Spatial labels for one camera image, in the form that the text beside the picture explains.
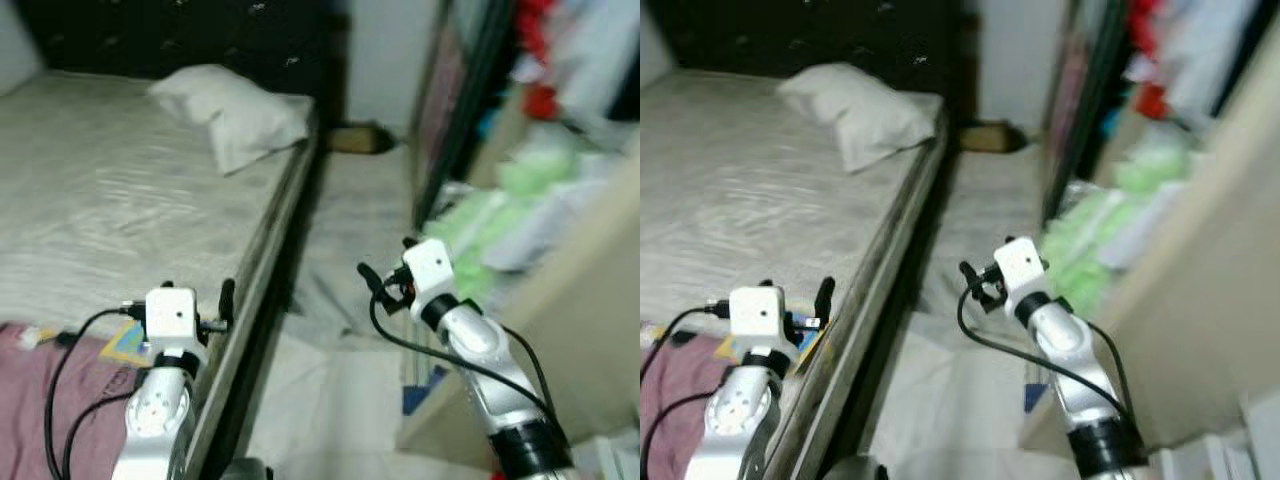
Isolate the white pillow with tree print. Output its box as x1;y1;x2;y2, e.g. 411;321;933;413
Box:
148;65;314;176
775;62;941;173

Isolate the patterned white mattress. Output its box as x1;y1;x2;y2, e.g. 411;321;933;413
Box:
640;66;949;480
0;68;321;480

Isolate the light green cloth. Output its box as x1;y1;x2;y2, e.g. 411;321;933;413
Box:
432;140;591;298
1040;140;1196;311

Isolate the brown bundle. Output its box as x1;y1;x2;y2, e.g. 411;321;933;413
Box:
958;119;1031;154
327;121;397;156

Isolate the grey left robot leg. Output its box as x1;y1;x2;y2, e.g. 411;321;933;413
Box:
218;457;273;480
823;454;889;480

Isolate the purple penguin print blanket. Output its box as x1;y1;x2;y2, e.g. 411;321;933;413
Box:
0;322;146;480
640;325;726;480

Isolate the beige wardrobe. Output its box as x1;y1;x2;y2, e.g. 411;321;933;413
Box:
395;0;641;471
1015;0;1280;451

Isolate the red cloth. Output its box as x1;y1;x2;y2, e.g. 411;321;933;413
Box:
1130;0;1171;121
515;0;563;123

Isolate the black tufted headboard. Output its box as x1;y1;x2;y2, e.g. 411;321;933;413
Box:
650;0;966;96
15;0;336;101

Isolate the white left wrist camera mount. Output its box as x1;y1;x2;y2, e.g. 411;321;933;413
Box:
145;287;205;357
729;285;793;357

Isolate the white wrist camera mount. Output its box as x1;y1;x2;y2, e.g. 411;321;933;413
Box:
145;287;205;357
402;238;457;303
994;236;1049;301
729;285;793;357

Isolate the long black left arm cable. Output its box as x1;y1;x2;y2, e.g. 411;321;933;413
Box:
640;302;733;401
45;303;151;480

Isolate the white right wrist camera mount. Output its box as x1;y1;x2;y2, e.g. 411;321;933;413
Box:
994;236;1049;301
402;238;457;303

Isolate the short black left arm cable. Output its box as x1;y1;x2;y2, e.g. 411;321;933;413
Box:
643;393;716;480
62;392;136;480

